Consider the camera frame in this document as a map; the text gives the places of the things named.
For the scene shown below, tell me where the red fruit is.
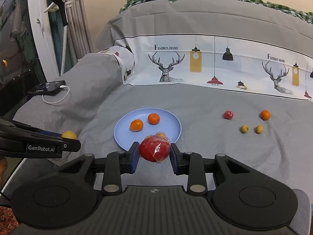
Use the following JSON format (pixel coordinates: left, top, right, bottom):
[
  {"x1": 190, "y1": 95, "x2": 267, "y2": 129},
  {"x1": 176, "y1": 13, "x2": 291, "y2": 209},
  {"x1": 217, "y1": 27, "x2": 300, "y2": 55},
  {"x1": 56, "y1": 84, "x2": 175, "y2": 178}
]
[
  {"x1": 139, "y1": 135, "x2": 171, "y2": 163},
  {"x1": 224, "y1": 110, "x2": 233, "y2": 120}
]

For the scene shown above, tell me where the plastic orange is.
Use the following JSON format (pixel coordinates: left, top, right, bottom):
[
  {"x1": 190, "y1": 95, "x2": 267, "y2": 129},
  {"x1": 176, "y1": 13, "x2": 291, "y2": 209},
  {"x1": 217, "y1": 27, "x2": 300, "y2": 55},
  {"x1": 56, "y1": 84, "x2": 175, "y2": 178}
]
[{"x1": 130, "y1": 119, "x2": 144, "y2": 132}]

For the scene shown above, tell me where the small orange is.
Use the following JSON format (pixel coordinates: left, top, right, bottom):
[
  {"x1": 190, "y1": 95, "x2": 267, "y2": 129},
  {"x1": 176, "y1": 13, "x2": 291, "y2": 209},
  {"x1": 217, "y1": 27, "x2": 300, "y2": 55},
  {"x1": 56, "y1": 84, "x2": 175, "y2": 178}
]
[
  {"x1": 259, "y1": 110, "x2": 271, "y2": 120},
  {"x1": 156, "y1": 132, "x2": 167, "y2": 138}
]

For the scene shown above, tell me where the green yellow small fruit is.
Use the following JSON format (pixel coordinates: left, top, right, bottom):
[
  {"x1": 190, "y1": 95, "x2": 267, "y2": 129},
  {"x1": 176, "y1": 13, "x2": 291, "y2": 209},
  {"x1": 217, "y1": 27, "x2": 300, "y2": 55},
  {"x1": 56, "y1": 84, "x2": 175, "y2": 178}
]
[{"x1": 62, "y1": 130, "x2": 77, "y2": 140}]

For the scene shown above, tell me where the bare orange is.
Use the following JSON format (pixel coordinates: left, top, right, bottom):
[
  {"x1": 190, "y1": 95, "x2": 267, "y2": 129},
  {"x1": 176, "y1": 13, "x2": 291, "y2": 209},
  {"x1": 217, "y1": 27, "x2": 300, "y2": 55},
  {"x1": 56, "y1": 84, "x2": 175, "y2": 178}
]
[{"x1": 148, "y1": 113, "x2": 160, "y2": 125}]

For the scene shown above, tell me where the person left hand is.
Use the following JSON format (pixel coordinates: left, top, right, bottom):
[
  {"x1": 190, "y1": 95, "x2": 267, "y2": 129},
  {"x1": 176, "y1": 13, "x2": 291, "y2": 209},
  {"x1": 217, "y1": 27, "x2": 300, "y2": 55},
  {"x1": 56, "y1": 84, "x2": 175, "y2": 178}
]
[{"x1": 0, "y1": 156, "x2": 8, "y2": 185}]

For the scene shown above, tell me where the blue plastic plate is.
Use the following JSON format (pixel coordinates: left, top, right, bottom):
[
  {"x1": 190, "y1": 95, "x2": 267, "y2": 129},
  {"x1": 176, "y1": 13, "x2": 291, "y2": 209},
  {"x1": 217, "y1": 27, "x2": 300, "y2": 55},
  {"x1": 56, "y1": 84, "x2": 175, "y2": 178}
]
[{"x1": 113, "y1": 108, "x2": 181, "y2": 151}]

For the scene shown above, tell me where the black smartphone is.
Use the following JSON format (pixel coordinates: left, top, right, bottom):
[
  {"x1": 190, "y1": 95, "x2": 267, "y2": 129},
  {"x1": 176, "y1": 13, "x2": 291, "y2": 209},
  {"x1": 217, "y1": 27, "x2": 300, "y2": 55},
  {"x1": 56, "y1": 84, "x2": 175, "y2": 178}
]
[{"x1": 28, "y1": 80, "x2": 66, "y2": 96}]

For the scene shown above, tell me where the grey printed bed sheet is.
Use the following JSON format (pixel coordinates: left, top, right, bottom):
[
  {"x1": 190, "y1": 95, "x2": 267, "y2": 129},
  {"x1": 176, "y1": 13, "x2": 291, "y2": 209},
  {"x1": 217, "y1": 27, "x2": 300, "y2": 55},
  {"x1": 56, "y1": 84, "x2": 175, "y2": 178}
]
[{"x1": 14, "y1": 0, "x2": 312, "y2": 234}]

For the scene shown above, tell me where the grey curtain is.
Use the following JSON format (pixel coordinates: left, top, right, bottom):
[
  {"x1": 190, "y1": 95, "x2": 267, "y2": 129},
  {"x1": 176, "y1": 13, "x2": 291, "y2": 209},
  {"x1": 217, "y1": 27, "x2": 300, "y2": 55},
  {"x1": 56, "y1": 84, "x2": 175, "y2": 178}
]
[{"x1": 66, "y1": 0, "x2": 93, "y2": 65}]

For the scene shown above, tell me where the white charging cable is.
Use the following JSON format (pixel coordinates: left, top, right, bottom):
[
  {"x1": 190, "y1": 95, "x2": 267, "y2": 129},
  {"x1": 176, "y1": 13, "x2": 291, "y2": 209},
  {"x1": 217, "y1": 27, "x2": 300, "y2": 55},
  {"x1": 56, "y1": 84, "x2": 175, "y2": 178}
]
[{"x1": 42, "y1": 85, "x2": 71, "y2": 105}]

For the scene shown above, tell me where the white window frame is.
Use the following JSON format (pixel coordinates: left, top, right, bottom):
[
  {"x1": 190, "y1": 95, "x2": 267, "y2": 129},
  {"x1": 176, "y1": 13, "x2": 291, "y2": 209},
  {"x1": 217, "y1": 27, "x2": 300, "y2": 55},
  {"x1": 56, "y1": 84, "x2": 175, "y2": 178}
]
[{"x1": 28, "y1": 0, "x2": 59, "y2": 81}]

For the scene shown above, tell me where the white hose pole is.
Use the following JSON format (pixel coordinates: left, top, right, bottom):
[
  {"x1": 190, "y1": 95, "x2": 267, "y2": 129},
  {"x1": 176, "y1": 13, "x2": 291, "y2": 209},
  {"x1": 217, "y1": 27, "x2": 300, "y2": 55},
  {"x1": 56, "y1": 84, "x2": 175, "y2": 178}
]
[{"x1": 49, "y1": 0, "x2": 68, "y2": 75}]

